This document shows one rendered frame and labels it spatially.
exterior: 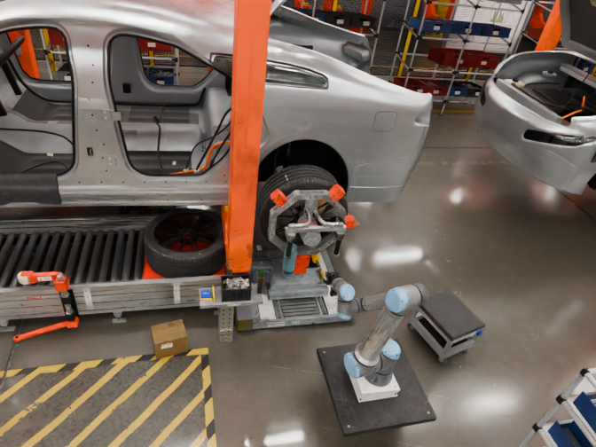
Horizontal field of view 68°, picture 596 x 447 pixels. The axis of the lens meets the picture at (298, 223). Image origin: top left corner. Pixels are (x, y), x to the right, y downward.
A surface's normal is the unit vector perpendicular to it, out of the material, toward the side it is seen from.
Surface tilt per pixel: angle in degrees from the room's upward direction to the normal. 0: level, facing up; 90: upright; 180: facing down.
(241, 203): 90
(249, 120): 90
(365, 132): 90
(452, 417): 0
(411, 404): 0
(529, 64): 65
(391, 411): 0
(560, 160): 91
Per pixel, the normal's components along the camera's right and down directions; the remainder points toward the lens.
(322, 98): 0.22, 0.46
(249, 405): 0.12, -0.80
